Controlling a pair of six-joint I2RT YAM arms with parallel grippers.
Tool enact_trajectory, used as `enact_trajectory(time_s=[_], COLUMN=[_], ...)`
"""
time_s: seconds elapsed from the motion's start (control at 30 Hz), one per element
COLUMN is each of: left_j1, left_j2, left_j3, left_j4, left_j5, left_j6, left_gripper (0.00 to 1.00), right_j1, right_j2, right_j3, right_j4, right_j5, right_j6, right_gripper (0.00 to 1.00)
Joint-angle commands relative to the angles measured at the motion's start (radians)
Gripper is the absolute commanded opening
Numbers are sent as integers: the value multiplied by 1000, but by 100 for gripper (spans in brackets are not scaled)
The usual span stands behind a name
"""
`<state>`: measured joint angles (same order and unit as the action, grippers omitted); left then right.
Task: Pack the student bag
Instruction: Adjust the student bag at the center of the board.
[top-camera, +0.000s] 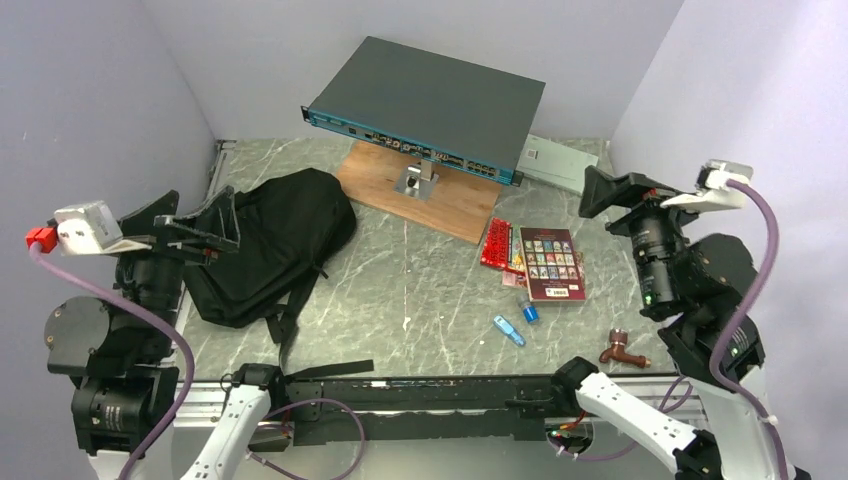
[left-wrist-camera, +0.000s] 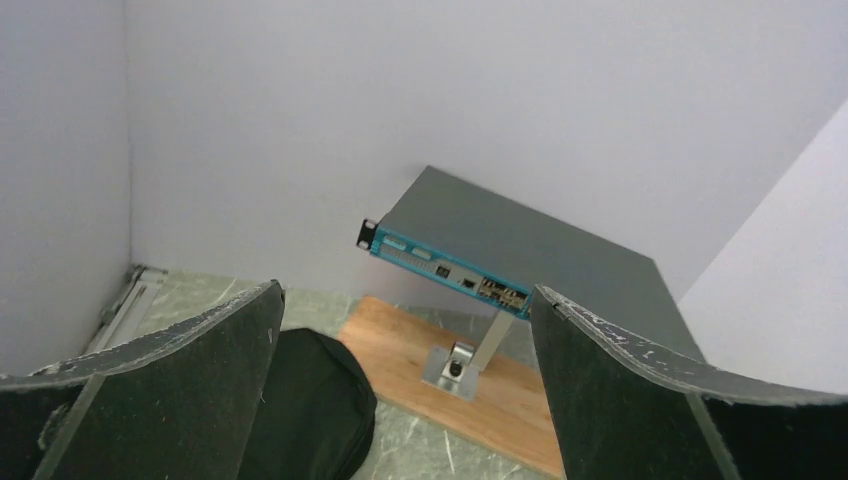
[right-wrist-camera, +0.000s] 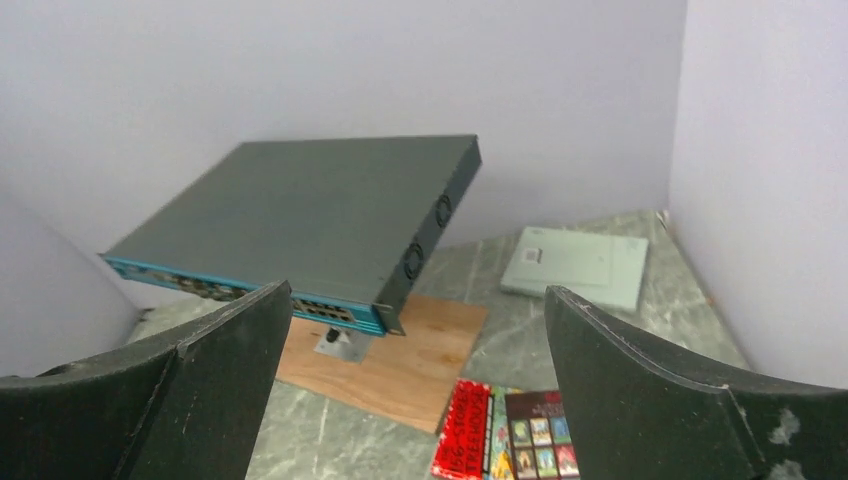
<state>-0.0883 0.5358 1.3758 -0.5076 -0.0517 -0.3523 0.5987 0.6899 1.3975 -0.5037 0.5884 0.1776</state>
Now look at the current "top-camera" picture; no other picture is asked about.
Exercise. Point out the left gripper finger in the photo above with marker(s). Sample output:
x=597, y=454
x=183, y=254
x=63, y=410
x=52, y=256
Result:
x=142, y=222
x=222, y=204

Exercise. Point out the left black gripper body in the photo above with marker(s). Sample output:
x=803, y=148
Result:
x=189, y=247

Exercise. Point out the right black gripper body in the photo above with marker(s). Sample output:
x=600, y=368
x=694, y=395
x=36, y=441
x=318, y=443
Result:
x=651, y=206

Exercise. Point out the black student backpack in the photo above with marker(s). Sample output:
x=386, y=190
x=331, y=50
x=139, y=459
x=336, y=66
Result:
x=290, y=227

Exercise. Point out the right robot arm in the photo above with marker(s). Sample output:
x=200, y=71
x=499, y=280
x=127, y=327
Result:
x=701, y=294

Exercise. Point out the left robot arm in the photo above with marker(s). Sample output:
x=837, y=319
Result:
x=130, y=367

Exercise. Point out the grey flat box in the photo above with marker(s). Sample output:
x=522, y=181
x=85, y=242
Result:
x=555, y=164

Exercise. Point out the red patterned book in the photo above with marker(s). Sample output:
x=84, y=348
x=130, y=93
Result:
x=503, y=248

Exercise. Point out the small pink card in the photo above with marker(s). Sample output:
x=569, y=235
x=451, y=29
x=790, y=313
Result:
x=515, y=280

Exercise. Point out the small blue capped bottle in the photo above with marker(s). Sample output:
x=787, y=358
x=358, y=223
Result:
x=527, y=308

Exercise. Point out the wooden base board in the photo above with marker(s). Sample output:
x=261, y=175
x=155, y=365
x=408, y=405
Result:
x=441, y=198

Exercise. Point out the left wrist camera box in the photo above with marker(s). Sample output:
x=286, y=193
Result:
x=84, y=229

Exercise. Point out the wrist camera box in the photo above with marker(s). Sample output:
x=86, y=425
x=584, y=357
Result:
x=84, y=229
x=712, y=192

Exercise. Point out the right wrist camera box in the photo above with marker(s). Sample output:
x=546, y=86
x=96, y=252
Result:
x=712, y=192

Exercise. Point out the blue grey network switch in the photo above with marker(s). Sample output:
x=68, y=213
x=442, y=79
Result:
x=451, y=112

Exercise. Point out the metal stand bracket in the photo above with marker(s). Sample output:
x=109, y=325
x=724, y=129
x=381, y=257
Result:
x=418, y=181

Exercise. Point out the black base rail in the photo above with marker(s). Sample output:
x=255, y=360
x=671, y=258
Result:
x=337, y=403

